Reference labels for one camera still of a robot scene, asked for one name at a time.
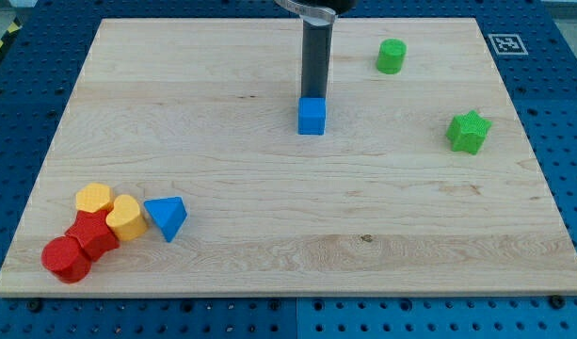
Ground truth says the robot arm end with band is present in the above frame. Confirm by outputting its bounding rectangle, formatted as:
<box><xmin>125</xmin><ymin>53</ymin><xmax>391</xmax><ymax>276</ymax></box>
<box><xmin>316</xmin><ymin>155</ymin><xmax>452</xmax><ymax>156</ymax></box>
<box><xmin>274</xmin><ymin>0</ymin><xmax>358</xmax><ymax>25</ymax></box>

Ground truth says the blue triangle block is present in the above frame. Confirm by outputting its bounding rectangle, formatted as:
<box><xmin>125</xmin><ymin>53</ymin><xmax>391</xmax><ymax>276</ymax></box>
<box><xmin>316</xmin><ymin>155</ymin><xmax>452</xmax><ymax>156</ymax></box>
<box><xmin>144</xmin><ymin>197</ymin><xmax>188</xmax><ymax>242</ymax></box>

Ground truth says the light wooden board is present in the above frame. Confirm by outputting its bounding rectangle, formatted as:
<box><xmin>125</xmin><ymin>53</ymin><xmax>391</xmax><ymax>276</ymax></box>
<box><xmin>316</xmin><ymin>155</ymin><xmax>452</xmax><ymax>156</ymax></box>
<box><xmin>0</xmin><ymin>18</ymin><xmax>577</xmax><ymax>299</ymax></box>

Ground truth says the green cylinder block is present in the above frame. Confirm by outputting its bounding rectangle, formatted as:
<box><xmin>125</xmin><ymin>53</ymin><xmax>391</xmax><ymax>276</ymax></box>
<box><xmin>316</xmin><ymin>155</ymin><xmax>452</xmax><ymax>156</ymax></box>
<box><xmin>376</xmin><ymin>39</ymin><xmax>407</xmax><ymax>74</ymax></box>

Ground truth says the yellow heart block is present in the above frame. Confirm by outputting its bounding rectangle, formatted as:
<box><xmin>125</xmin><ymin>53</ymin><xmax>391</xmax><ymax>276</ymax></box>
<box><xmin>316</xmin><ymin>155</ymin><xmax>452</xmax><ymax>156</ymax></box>
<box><xmin>105</xmin><ymin>194</ymin><xmax>148</xmax><ymax>241</ymax></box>

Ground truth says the red cylinder block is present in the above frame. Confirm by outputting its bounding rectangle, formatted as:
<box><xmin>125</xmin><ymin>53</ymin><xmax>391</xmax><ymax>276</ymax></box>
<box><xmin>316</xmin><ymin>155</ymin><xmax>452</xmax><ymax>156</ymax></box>
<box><xmin>40</xmin><ymin>236</ymin><xmax>91</xmax><ymax>283</ymax></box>

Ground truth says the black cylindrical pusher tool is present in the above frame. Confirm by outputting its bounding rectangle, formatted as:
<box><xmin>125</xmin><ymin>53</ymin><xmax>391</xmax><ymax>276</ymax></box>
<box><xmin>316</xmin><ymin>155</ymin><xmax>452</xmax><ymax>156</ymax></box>
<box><xmin>301</xmin><ymin>16</ymin><xmax>333</xmax><ymax>98</ymax></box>

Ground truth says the yellow hexagon block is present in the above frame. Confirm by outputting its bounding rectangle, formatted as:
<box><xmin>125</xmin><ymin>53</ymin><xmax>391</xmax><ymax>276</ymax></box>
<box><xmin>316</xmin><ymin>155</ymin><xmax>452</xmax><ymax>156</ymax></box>
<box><xmin>75</xmin><ymin>183</ymin><xmax>114</xmax><ymax>213</ymax></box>

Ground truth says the white fiducial marker tag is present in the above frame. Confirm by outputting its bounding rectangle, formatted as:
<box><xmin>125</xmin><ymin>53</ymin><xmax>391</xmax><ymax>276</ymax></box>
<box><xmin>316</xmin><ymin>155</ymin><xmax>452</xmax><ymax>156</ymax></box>
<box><xmin>489</xmin><ymin>33</ymin><xmax>528</xmax><ymax>56</ymax></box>

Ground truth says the red star block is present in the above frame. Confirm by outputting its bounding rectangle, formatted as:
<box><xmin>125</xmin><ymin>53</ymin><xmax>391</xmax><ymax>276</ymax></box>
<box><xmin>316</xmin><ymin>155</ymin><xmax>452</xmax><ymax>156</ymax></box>
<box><xmin>65</xmin><ymin>210</ymin><xmax>120</xmax><ymax>262</ymax></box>

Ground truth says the blue cube block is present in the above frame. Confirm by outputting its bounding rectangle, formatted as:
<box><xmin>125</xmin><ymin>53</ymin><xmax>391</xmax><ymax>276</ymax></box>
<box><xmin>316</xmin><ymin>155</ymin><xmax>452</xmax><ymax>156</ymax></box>
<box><xmin>297</xmin><ymin>97</ymin><xmax>326</xmax><ymax>136</ymax></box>

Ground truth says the green star block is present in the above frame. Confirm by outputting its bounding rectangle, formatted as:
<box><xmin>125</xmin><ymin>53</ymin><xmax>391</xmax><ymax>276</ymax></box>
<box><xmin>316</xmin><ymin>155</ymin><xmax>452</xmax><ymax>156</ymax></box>
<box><xmin>446</xmin><ymin>110</ymin><xmax>492</xmax><ymax>155</ymax></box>

